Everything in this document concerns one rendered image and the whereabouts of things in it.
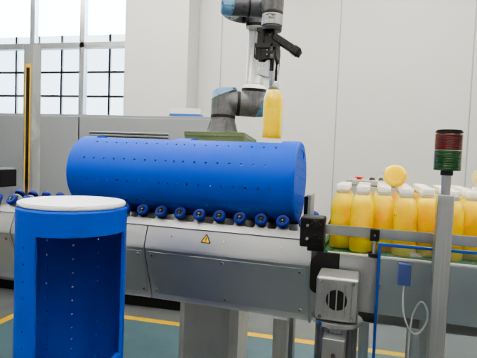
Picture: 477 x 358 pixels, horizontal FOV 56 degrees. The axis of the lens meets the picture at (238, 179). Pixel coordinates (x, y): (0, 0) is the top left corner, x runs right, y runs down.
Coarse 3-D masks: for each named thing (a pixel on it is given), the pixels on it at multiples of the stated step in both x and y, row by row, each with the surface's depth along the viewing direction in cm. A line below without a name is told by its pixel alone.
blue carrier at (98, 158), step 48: (96, 144) 170; (144, 144) 164; (192, 144) 160; (240, 144) 155; (288, 144) 151; (96, 192) 168; (144, 192) 161; (192, 192) 155; (240, 192) 149; (288, 192) 144
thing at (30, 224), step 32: (32, 224) 108; (64, 224) 108; (96, 224) 111; (32, 256) 108; (64, 256) 134; (96, 256) 135; (32, 288) 109; (64, 288) 134; (96, 288) 136; (32, 320) 109; (64, 320) 135; (96, 320) 137; (32, 352) 110; (64, 352) 136; (96, 352) 137
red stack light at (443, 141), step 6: (438, 138) 109; (444, 138) 107; (450, 138) 106; (456, 138) 106; (462, 138) 107; (438, 144) 108; (444, 144) 107; (450, 144) 106; (456, 144) 106; (462, 144) 107; (450, 150) 109; (456, 150) 107
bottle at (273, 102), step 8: (272, 88) 158; (272, 96) 156; (280, 96) 157; (264, 104) 158; (272, 104) 156; (280, 104) 157; (264, 112) 158; (272, 112) 156; (280, 112) 157; (264, 120) 158; (272, 120) 156; (280, 120) 158; (264, 128) 158; (272, 128) 157; (280, 128) 158; (264, 136) 158; (272, 136) 157; (280, 136) 159
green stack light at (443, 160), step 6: (438, 150) 108; (444, 150) 107; (438, 156) 108; (444, 156) 107; (450, 156) 107; (456, 156) 107; (438, 162) 108; (444, 162) 107; (450, 162) 107; (456, 162) 107; (438, 168) 108; (444, 168) 107; (450, 168) 107; (456, 168) 107
